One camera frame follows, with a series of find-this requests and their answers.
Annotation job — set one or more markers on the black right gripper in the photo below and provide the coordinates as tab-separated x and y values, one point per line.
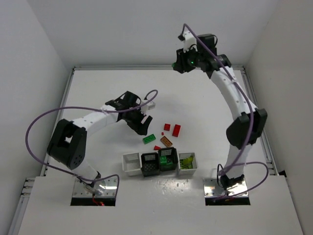
181	62

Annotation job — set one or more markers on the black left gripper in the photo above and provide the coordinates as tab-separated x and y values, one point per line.
134	117

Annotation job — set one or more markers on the green long lego brick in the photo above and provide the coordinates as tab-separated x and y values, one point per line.
149	139

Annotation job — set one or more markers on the lime square lego brick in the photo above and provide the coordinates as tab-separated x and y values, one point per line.
186	163

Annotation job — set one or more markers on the green upside-down lego brick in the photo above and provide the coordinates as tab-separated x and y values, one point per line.
163	160

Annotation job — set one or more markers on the green square lego brick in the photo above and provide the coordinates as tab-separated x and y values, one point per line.
168	167

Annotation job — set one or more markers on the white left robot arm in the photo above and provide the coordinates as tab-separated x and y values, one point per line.
69	139

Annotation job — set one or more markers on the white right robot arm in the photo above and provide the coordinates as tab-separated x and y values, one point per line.
248	120

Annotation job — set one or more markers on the red square lego brick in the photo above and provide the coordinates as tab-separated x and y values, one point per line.
167	127

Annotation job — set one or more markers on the black bin left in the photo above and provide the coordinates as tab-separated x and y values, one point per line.
150	164

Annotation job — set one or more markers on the black bin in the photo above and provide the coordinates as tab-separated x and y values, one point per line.
170	153
150	164

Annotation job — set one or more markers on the red rectangular lego brick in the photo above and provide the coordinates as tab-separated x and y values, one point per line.
176	130

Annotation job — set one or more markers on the white bin far left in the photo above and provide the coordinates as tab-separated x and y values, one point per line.
131	164

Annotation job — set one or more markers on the white bin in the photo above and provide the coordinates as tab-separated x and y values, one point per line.
131	164
187	172

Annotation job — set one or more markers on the black bin right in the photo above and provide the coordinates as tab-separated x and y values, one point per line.
170	153

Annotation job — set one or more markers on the white bin far right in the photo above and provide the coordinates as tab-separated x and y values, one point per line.
187	172

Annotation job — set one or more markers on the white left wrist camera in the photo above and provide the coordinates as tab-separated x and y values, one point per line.
149	106

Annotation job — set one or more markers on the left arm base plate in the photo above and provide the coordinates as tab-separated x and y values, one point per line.
103	189

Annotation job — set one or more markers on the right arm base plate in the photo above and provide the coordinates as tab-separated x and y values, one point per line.
213	190

